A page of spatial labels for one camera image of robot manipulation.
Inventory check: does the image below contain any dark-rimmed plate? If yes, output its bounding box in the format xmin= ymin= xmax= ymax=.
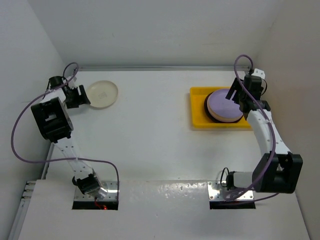
xmin=204 ymin=93 xmax=243 ymax=124

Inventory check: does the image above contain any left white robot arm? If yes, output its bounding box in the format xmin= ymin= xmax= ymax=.
xmin=31 ymin=76 xmax=102 ymax=198

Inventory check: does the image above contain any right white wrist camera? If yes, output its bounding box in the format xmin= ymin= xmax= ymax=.
xmin=251 ymin=68 xmax=266 ymax=80

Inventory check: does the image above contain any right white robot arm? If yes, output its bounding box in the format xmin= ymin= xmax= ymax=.
xmin=226 ymin=70 xmax=303 ymax=194

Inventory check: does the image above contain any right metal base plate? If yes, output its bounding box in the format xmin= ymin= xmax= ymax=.
xmin=207 ymin=180 xmax=254 ymax=202

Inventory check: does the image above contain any metal base plate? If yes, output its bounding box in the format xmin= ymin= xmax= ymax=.
xmin=207 ymin=180 xmax=254 ymax=202
xmin=73 ymin=180 xmax=118 ymax=202

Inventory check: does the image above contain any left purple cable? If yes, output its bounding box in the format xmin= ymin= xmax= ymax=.
xmin=10 ymin=62 xmax=120 ymax=198

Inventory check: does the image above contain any yellow plastic bin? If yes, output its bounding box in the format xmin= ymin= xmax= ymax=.
xmin=189 ymin=86 xmax=251 ymax=129

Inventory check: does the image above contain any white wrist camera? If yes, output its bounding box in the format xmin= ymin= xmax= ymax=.
xmin=66 ymin=75 xmax=77 ymax=89
xmin=251 ymin=68 xmax=266 ymax=80

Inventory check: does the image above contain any yellow plate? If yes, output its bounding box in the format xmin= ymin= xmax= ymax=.
xmin=207 ymin=106 xmax=243 ymax=123

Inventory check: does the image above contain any cream plate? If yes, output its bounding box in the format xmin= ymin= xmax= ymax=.
xmin=86 ymin=80 xmax=119 ymax=109

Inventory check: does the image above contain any aluminium table frame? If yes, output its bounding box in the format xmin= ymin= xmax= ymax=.
xmin=19 ymin=67 xmax=295 ymax=240

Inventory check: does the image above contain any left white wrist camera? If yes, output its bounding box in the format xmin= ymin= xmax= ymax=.
xmin=66 ymin=75 xmax=77 ymax=89

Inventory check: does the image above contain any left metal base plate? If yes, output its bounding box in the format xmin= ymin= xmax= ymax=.
xmin=73 ymin=180 xmax=118 ymax=202

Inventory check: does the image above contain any purple plate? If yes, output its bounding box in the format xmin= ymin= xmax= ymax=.
xmin=206 ymin=88 xmax=240 ymax=110

